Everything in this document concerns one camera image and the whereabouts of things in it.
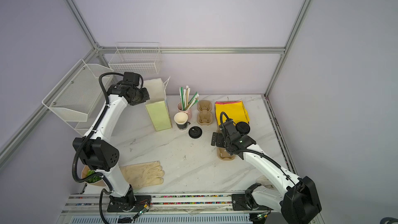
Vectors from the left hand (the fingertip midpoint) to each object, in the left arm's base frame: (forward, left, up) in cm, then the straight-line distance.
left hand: (144, 98), depth 84 cm
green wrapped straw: (+12, -19, -12) cm, 25 cm away
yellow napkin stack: (+11, -55, -22) cm, 60 cm away
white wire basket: (+27, +6, +8) cm, 29 cm away
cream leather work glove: (-33, -1, -25) cm, 41 cm away
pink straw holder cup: (+5, -24, -17) cm, 30 cm away
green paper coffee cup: (-13, -58, -15) cm, 61 cm away
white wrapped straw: (+15, -22, -6) cm, 27 cm away
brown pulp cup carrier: (+4, -34, -22) cm, 41 cm away
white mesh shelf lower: (-18, +25, -2) cm, 31 cm away
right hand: (-18, -41, -12) cm, 46 cm away
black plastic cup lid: (-7, -28, -25) cm, 38 cm away
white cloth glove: (-36, -65, -25) cm, 79 cm away
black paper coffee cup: (0, -18, -18) cm, 26 cm away
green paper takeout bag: (-4, -8, -2) cm, 9 cm away
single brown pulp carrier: (-21, -45, -26) cm, 56 cm away
